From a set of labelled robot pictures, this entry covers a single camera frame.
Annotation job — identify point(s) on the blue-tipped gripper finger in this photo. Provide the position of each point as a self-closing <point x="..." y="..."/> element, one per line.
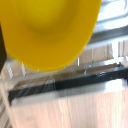
<point x="2" y="50"/>

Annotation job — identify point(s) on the yellow bowl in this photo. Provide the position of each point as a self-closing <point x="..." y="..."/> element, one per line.
<point x="50" y="30"/>

